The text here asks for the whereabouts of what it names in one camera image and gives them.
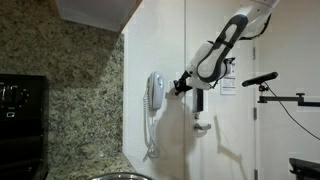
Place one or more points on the white door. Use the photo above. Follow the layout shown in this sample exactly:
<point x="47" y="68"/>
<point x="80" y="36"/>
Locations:
<point x="233" y="140"/>

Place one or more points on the black kitchen stove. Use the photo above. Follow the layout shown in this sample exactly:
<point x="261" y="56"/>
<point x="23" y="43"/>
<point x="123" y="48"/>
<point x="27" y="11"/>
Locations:
<point x="20" y="133"/>

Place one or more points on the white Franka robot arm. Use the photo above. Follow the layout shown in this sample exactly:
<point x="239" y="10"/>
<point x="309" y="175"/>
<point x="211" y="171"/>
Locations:
<point x="213" y="56"/>

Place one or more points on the white wall telephone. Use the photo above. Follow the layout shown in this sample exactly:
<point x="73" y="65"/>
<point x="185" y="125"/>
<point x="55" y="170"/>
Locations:
<point x="156" y="90"/>

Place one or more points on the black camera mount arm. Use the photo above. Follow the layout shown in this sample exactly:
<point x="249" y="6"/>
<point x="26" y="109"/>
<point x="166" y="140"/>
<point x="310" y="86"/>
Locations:
<point x="283" y="98"/>

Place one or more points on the black door keypad lock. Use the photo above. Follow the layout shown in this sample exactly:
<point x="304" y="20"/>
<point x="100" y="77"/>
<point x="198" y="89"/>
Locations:
<point x="199" y="101"/>

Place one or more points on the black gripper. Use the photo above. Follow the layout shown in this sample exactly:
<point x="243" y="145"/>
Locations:
<point x="186" y="81"/>

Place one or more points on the granite topped base cabinet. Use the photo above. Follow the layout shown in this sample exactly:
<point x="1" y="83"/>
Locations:
<point x="83" y="170"/>

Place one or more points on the metal door hinge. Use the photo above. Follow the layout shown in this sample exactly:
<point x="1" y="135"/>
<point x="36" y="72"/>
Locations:
<point x="254" y="53"/>
<point x="255" y="114"/>
<point x="256" y="175"/>

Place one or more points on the white paper door notice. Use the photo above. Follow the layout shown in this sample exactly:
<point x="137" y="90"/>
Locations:
<point x="228" y="87"/>

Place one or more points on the small silver deadbolt knob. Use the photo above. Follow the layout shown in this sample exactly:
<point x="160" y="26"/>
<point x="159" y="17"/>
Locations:
<point x="197" y="116"/>

